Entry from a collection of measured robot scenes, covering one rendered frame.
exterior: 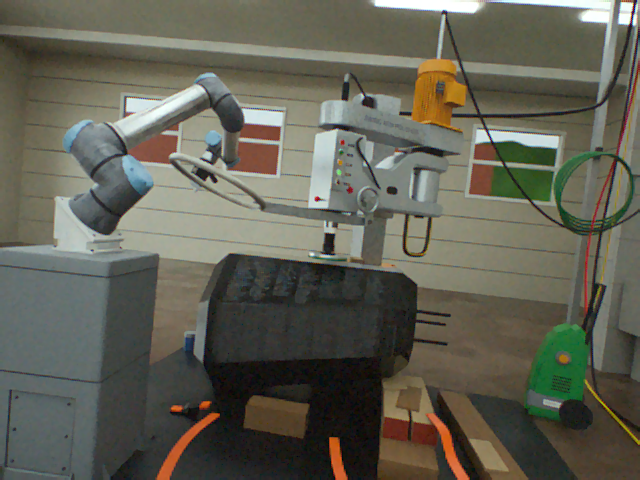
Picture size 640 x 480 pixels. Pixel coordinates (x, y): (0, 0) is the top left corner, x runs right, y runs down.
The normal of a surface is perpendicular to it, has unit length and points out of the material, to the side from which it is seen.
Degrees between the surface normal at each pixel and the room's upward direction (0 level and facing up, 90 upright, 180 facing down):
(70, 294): 90
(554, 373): 90
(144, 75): 90
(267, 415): 90
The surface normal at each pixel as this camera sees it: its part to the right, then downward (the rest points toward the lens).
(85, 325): -0.07, 0.04
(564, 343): -0.41, 0.00
